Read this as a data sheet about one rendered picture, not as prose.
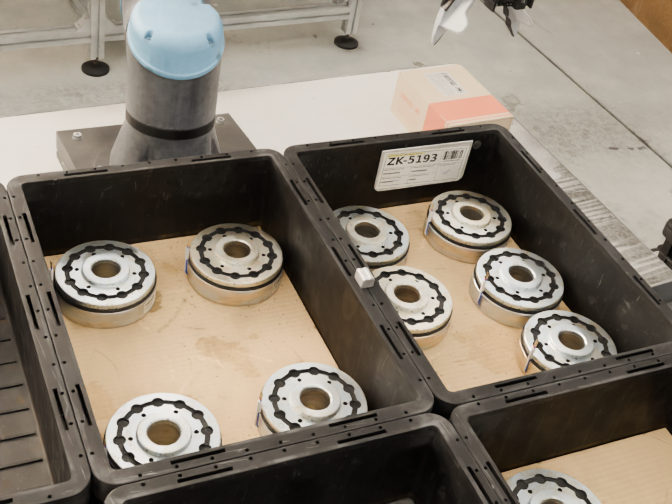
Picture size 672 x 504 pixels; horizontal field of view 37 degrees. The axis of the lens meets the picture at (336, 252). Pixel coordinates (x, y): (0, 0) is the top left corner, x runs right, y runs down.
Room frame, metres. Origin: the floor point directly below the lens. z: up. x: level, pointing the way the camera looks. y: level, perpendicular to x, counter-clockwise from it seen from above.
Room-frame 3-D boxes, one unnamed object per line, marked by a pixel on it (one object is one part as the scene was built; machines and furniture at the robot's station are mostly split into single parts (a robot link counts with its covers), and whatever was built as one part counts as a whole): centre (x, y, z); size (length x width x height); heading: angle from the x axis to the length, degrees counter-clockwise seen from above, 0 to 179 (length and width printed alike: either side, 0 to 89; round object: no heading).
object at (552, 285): (0.90, -0.21, 0.86); 0.10 x 0.10 x 0.01
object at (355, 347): (0.70, 0.11, 0.87); 0.40 x 0.30 x 0.11; 31
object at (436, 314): (0.82, -0.08, 0.86); 0.10 x 0.10 x 0.01
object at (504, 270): (0.90, -0.21, 0.86); 0.05 x 0.05 x 0.01
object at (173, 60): (1.12, 0.25, 0.91); 0.13 x 0.12 x 0.14; 19
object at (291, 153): (0.86, -0.14, 0.92); 0.40 x 0.30 x 0.02; 31
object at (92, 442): (0.70, 0.11, 0.92); 0.40 x 0.30 x 0.02; 31
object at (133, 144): (1.11, 0.25, 0.80); 0.15 x 0.15 x 0.10
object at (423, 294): (0.82, -0.08, 0.86); 0.05 x 0.05 x 0.01
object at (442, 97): (1.43, -0.13, 0.74); 0.16 x 0.12 x 0.07; 35
